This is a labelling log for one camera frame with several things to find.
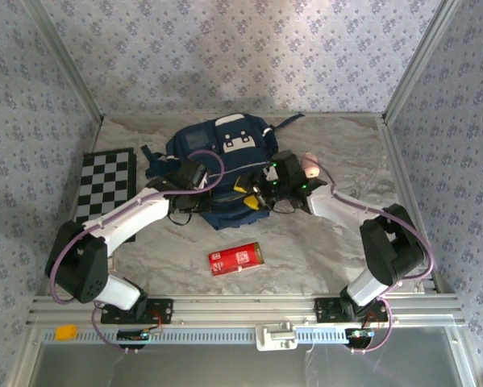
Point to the small yellow block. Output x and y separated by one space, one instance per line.
65 333

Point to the white plastic latch bracket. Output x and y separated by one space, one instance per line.
276 336

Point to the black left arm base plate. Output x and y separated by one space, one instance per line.
160 310

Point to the black grey chessboard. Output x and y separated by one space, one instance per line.
104 177

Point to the aluminium frame post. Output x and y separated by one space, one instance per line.
67 60
418 60

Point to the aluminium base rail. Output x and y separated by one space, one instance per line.
245 308

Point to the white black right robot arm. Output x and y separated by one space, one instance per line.
334 205

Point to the navy blue student backpack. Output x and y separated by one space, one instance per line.
241 161

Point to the red printed box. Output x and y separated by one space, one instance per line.
235 260

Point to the pink bandage roll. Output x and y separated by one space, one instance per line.
310 163

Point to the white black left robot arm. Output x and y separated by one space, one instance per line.
136 217

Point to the grey metal panel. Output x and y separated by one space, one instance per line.
225 367

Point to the aluminium side rail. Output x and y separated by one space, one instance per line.
396 153

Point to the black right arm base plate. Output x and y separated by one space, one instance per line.
326 310

